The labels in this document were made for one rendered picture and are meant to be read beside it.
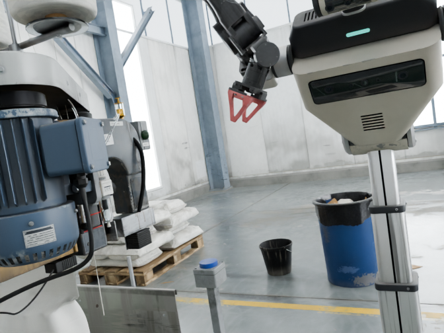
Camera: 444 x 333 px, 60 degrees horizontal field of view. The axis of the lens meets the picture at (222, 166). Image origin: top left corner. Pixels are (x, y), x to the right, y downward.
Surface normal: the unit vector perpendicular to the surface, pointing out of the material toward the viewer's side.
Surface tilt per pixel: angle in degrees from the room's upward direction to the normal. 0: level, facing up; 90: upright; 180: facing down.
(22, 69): 90
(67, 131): 90
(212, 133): 90
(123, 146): 90
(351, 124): 130
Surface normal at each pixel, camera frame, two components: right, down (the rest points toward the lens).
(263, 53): 0.01, 0.24
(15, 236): 0.19, 0.07
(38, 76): 0.86, -0.10
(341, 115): -0.24, 0.73
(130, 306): -0.44, 0.13
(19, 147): 0.51, -0.02
